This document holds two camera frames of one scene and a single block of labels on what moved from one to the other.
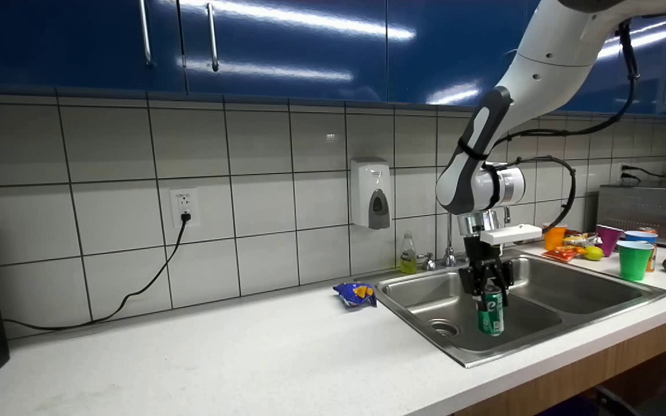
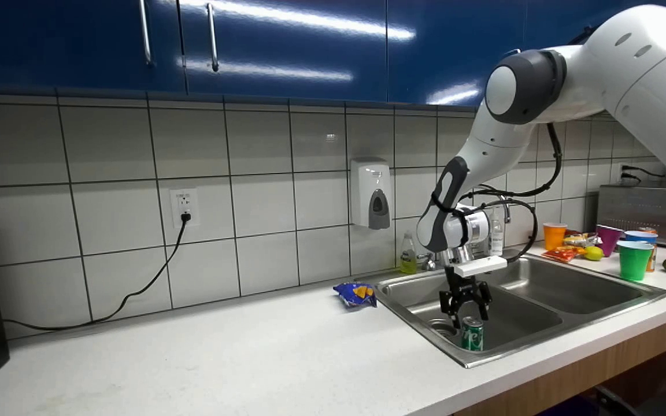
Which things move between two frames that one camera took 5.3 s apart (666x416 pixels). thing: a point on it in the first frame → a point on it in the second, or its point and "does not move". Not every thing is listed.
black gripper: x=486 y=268 → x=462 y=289
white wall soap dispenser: x=370 y=192 does not move
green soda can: x=492 y=309 → x=473 y=336
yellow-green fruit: x=592 y=253 does not move
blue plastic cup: x=641 y=236 does not move
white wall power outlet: x=187 y=202 does not move
